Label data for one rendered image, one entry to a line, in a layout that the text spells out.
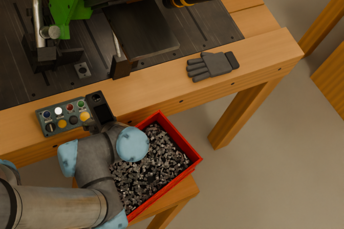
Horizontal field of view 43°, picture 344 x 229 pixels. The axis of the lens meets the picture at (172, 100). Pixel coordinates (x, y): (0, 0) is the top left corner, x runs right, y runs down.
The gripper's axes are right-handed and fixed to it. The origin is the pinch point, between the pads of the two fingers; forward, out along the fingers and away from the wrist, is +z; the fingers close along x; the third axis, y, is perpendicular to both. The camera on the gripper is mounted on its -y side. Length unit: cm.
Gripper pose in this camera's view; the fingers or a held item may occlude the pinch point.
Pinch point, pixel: (90, 118)
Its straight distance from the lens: 130.4
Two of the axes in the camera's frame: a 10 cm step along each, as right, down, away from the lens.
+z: -4.3, -0.8, 9.0
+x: 8.7, -2.9, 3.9
